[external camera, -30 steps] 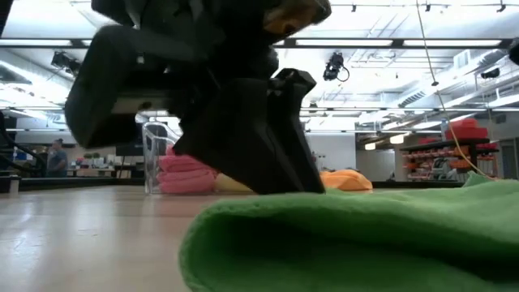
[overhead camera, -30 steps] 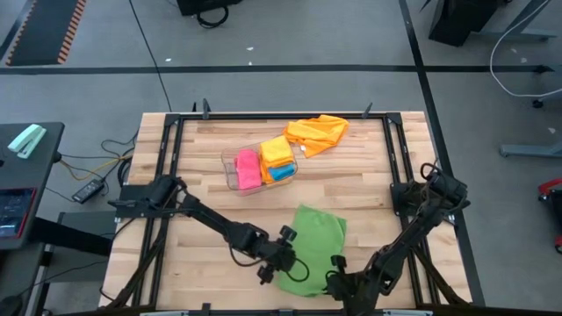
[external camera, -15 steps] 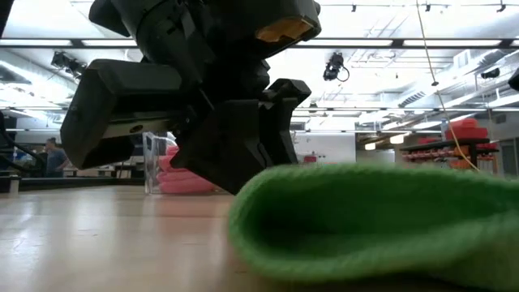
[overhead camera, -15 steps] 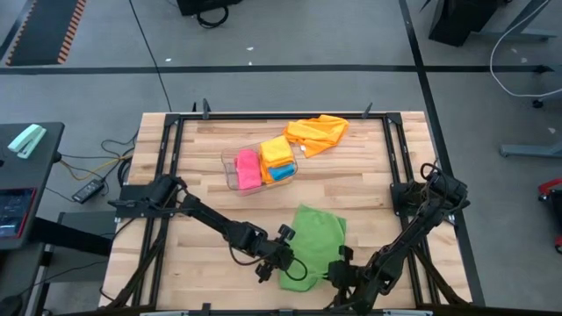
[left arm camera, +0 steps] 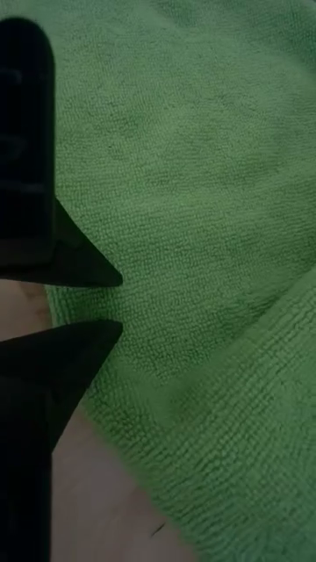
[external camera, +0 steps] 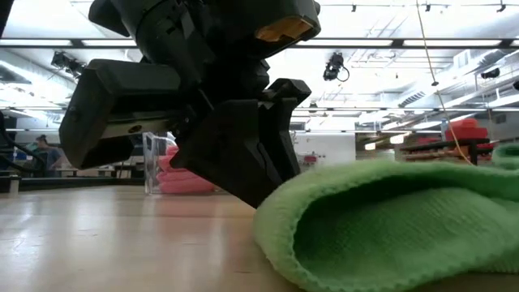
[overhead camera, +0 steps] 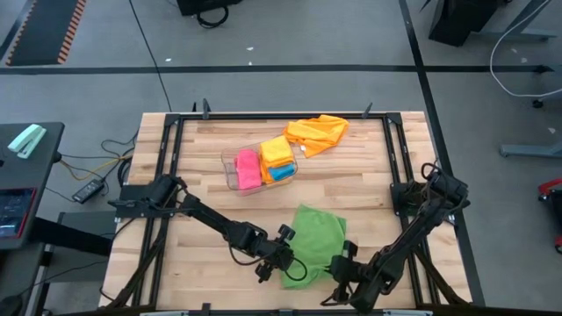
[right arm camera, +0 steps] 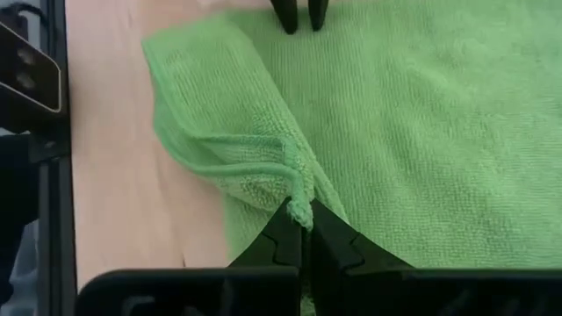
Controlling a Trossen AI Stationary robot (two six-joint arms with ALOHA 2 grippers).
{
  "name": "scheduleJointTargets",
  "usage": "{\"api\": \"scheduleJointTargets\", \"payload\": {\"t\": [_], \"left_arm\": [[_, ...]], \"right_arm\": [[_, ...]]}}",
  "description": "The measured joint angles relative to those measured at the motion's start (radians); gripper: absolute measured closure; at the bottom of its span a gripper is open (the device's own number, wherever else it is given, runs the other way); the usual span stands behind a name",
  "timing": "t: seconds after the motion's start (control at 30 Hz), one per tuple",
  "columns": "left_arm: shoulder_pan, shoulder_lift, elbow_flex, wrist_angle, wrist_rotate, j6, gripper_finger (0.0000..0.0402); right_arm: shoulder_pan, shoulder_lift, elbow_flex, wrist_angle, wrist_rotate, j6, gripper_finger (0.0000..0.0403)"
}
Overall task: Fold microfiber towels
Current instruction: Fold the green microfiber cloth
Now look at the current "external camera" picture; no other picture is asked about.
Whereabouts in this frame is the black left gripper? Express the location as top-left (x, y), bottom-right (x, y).
top-left (58, 58), bottom-right (272, 171)

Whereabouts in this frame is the green microfiber towel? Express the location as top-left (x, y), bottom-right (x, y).
top-left (253, 144), bottom-right (519, 292)

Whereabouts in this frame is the clear plastic bin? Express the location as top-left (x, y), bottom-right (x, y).
top-left (141, 131), bottom-right (220, 196)

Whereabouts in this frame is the background workbench with items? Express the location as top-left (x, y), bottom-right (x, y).
top-left (54, 161), bottom-right (146, 179)

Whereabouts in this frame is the person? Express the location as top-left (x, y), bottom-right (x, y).
top-left (34, 135), bottom-right (62, 174)

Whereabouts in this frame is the black overhead beam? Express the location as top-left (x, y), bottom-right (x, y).
top-left (0, 37), bottom-right (519, 49)

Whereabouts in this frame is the black ceiling camera rig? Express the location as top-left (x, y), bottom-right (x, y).
top-left (50, 51), bottom-right (88, 79)

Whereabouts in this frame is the black ceiling camera with cable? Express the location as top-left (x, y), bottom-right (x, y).
top-left (323, 51), bottom-right (350, 83)

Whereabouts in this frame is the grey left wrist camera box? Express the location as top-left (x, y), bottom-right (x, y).
top-left (226, 0), bottom-right (322, 60)

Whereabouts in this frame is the yellow hanging cable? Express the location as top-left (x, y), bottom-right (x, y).
top-left (415, 0), bottom-right (474, 165)

